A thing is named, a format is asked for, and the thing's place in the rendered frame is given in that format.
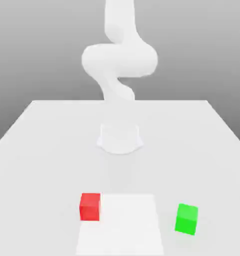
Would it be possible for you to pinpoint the small red cube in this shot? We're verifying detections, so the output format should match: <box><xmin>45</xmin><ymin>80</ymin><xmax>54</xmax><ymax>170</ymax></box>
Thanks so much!
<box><xmin>79</xmin><ymin>192</ymin><xmax>101</xmax><ymax>222</ymax></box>

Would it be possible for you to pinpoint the small green cube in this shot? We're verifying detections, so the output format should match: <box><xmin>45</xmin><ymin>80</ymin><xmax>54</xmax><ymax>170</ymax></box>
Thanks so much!
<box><xmin>174</xmin><ymin>203</ymin><xmax>199</xmax><ymax>236</ymax></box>

